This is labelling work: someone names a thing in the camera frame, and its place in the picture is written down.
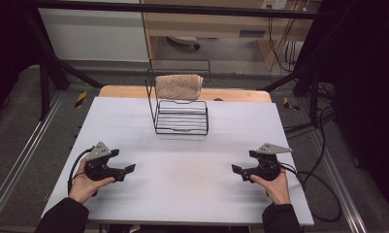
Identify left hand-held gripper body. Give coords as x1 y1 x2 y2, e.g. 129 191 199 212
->
83 141 127 183

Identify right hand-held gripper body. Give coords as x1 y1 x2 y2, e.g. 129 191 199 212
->
242 143 294 183

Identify black wire rack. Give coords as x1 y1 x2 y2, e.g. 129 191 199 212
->
145 58 212 136

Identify beige towel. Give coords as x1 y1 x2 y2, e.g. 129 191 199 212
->
154 74 205 102

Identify person's left hand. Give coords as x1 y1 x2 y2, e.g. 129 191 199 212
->
68 156 116 205

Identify person's right hand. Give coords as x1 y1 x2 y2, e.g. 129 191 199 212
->
248 168 292 206

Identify white board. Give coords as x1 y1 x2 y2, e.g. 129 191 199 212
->
40 96 315 227

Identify yellow black tape marker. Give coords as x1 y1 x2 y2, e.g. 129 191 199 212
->
282 96 301 112
74 90 88 109

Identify wooden table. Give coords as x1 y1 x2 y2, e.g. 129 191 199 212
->
98 84 274 104

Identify white cabinet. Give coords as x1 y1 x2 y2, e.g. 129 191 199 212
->
37 7 150 63

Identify office chair base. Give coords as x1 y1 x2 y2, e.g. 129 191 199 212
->
166 35 202 50

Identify black curtain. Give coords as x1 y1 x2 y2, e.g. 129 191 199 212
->
0 0 43 122
311 0 389 212

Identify light wooden desk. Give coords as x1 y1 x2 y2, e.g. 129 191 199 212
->
140 0 322 71

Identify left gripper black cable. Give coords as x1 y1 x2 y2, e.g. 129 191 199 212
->
67 146 96 198

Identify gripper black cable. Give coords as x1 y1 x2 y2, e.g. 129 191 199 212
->
278 162 342 223
67 146 96 198

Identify bundle of floor cables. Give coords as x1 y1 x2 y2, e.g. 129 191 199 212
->
283 81 338 141

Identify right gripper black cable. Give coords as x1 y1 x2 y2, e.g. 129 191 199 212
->
278 162 342 223

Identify aluminium rail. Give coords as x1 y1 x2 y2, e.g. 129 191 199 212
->
310 128 369 233
0 91 66 224

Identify hanging desk cables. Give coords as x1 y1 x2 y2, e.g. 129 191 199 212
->
267 16 297 74

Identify black metal frame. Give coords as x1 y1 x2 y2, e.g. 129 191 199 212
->
20 0 345 121

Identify wall power outlet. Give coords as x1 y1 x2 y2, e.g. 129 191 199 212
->
261 0 288 11

